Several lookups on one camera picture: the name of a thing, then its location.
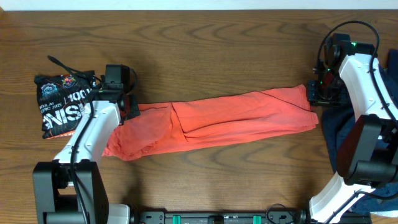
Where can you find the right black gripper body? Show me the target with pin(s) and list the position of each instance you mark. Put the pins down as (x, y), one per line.
(330, 92)

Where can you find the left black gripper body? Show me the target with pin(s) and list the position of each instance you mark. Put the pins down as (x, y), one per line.
(133, 108)

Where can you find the orange soccer t-shirt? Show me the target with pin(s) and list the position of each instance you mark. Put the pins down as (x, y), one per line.
(184, 126)

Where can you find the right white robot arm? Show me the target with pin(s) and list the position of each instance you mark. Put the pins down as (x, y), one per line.
(366, 160)

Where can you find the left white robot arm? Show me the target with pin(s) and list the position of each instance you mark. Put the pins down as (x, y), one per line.
(69, 189)

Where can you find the navy blue garment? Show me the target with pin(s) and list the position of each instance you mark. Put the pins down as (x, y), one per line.
(337, 123)

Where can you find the folded black printed shirt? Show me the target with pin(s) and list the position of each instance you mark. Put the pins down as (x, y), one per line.
(61, 101)

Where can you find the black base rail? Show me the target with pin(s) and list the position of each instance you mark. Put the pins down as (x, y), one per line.
(275, 214)

